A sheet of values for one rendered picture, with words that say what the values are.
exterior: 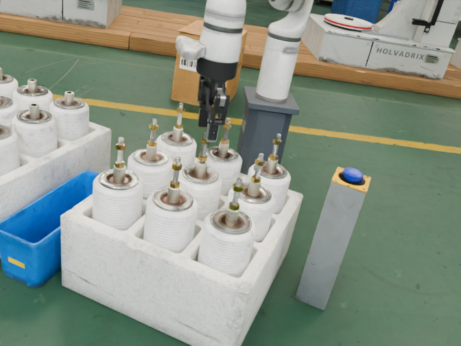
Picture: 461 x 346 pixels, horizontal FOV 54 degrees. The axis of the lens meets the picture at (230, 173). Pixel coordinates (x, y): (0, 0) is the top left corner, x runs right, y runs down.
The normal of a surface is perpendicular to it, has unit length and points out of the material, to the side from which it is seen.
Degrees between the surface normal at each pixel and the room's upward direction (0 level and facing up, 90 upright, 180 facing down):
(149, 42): 90
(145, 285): 90
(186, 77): 89
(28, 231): 88
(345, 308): 0
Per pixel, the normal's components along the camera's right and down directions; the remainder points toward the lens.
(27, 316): 0.16, -0.87
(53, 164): 0.91, 0.32
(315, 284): -0.37, 0.39
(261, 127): 0.06, 0.49
